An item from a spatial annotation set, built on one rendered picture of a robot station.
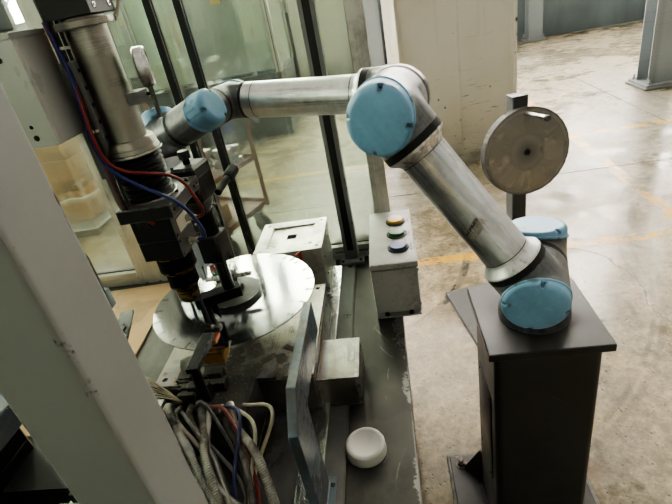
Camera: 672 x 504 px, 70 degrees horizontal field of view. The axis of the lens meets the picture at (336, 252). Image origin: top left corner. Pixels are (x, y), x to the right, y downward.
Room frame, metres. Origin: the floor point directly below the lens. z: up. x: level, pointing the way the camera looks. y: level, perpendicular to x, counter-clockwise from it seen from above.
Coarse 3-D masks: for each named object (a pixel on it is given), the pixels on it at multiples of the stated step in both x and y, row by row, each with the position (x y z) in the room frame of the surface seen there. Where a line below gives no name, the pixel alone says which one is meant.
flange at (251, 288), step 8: (240, 280) 0.84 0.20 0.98; (248, 280) 0.86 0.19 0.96; (256, 280) 0.85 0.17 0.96; (248, 288) 0.83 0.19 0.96; (256, 288) 0.82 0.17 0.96; (240, 296) 0.80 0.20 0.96; (248, 296) 0.80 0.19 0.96; (256, 296) 0.80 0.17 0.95; (224, 304) 0.79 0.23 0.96; (232, 304) 0.78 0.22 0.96; (240, 304) 0.78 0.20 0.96
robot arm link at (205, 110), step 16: (192, 96) 0.96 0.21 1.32; (208, 96) 0.96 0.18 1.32; (224, 96) 1.03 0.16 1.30; (176, 112) 0.96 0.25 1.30; (192, 112) 0.94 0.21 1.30; (208, 112) 0.94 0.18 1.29; (224, 112) 0.97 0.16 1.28; (176, 128) 0.96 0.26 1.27; (192, 128) 0.95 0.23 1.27; (208, 128) 0.95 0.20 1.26
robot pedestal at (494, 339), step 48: (480, 288) 0.96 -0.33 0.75; (576, 288) 0.89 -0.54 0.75; (480, 336) 0.90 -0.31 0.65; (528, 336) 0.76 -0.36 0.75; (576, 336) 0.73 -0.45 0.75; (480, 384) 0.90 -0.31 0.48; (528, 384) 0.73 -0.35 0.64; (576, 384) 0.71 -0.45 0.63; (528, 432) 0.73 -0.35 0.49; (576, 432) 0.71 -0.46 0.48; (480, 480) 0.95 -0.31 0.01; (528, 480) 0.73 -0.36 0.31; (576, 480) 0.71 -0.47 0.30
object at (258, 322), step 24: (240, 264) 0.95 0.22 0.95; (264, 264) 0.93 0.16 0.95; (288, 264) 0.91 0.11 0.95; (264, 288) 0.83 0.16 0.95; (288, 288) 0.81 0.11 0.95; (312, 288) 0.80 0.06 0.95; (168, 312) 0.81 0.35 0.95; (192, 312) 0.80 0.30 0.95; (240, 312) 0.76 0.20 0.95; (264, 312) 0.75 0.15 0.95; (288, 312) 0.73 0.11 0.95; (168, 336) 0.73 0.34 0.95; (192, 336) 0.72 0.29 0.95; (240, 336) 0.69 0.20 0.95
